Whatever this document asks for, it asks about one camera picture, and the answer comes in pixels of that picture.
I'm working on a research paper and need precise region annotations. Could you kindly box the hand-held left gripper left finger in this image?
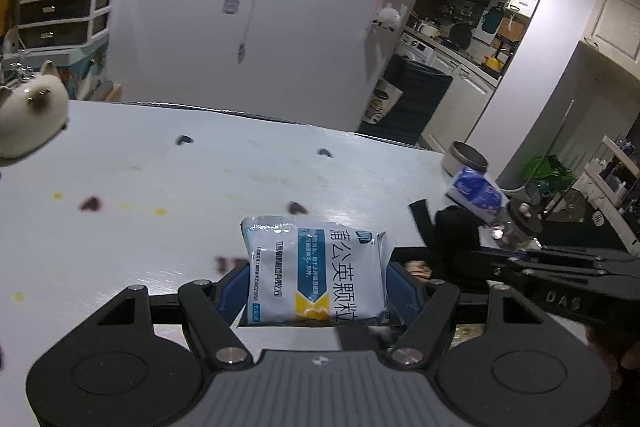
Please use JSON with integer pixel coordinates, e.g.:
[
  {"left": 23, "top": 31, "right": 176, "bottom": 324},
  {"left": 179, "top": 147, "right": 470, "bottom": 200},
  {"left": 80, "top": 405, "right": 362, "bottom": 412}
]
[{"left": 90, "top": 267, "right": 251, "bottom": 368}]

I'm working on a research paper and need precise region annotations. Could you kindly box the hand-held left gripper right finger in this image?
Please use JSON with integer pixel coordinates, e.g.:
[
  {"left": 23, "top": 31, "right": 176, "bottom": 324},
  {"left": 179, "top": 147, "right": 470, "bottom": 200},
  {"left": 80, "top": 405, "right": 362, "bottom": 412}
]
[{"left": 385, "top": 262, "right": 586, "bottom": 365}]

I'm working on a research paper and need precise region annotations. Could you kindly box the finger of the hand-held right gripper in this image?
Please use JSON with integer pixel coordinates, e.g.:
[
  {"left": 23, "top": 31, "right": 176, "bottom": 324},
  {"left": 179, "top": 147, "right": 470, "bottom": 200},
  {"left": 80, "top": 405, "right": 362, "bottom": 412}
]
[
  {"left": 430, "top": 257, "right": 537, "bottom": 296},
  {"left": 477, "top": 245, "right": 627, "bottom": 265}
]

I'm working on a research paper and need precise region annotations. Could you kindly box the white blue medicine packet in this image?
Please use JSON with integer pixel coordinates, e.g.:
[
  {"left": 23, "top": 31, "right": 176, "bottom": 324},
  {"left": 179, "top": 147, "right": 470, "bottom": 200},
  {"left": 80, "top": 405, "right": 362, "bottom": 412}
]
[{"left": 241, "top": 215, "right": 396, "bottom": 327}]

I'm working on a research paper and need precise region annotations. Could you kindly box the pink soft doll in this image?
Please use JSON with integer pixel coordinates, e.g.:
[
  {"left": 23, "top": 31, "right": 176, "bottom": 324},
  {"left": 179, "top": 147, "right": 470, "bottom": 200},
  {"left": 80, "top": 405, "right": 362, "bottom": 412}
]
[{"left": 404, "top": 259, "right": 432, "bottom": 282}]

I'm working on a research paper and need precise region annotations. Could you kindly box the person's right hand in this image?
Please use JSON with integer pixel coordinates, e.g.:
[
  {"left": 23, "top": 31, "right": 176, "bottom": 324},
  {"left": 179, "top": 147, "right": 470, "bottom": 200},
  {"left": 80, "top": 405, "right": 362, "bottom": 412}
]
[{"left": 585, "top": 326, "right": 640, "bottom": 374}]

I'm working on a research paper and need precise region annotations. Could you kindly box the glass jar with lid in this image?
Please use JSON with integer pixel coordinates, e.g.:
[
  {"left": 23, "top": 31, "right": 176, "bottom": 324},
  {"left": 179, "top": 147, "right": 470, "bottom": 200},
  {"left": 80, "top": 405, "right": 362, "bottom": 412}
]
[{"left": 492, "top": 199, "right": 544, "bottom": 249}]

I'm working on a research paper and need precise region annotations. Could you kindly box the green plant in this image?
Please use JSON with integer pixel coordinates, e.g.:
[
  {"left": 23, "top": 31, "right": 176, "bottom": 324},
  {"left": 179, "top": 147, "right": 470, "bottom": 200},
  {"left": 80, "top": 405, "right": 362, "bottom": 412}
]
[{"left": 519, "top": 154, "right": 577, "bottom": 196}]

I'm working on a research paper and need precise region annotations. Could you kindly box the blue white tissue pack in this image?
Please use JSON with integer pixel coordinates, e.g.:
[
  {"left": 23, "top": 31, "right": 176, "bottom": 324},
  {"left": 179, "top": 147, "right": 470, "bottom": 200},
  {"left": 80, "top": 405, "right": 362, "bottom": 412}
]
[{"left": 446, "top": 165, "right": 504, "bottom": 221}]

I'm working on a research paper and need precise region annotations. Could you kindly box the white shelf rack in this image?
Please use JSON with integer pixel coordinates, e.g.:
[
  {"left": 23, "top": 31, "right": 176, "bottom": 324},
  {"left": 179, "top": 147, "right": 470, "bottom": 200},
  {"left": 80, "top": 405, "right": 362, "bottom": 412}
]
[{"left": 581, "top": 136, "right": 640, "bottom": 254}]

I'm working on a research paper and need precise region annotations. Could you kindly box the round metal tin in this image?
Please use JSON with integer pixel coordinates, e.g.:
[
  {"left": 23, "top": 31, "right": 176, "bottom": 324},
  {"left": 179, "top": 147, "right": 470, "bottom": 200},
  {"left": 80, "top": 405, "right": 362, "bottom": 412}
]
[{"left": 442, "top": 140, "right": 489, "bottom": 178}]

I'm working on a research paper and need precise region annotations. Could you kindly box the black trash bin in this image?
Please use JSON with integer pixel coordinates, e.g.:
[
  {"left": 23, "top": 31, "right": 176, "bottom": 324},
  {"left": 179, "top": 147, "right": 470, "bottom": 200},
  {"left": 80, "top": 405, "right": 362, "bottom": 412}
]
[{"left": 359, "top": 53, "right": 454, "bottom": 146}]

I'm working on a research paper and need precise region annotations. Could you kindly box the black frying pan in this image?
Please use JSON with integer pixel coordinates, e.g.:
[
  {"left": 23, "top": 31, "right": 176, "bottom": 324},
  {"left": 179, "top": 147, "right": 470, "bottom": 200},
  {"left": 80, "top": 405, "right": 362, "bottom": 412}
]
[{"left": 447, "top": 22, "right": 474, "bottom": 50}]

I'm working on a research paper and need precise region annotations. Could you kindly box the white washing machine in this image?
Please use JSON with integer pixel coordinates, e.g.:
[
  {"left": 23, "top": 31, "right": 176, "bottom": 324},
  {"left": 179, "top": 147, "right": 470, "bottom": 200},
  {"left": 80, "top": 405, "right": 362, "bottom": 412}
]
[{"left": 399, "top": 31, "right": 434, "bottom": 66}]

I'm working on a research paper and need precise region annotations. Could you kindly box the blue gas bottle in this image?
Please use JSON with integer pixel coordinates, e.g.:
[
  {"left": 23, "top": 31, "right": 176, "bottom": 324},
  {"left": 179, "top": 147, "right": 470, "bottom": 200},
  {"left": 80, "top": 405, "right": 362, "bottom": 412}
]
[{"left": 480, "top": 4, "right": 501, "bottom": 33}]

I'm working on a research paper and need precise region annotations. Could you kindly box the white cat plush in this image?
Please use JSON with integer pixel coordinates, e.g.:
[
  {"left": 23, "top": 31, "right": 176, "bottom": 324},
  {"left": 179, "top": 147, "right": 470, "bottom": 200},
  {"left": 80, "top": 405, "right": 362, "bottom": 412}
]
[{"left": 0, "top": 60, "right": 69, "bottom": 158}]

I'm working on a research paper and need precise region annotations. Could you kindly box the small hanging white plush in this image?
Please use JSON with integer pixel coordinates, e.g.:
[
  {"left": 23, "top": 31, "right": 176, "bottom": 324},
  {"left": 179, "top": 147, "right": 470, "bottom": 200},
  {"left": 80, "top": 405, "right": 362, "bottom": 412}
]
[{"left": 372, "top": 6, "right": 401, "bottom": 30}]

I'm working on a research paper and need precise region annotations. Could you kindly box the white drawer cabinet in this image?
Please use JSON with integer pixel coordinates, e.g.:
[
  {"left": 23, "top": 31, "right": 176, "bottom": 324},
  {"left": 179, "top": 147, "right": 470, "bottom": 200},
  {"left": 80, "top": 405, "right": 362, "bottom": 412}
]
[{"left": 17, "top": 0, "right": 119, "bottom": 51}]

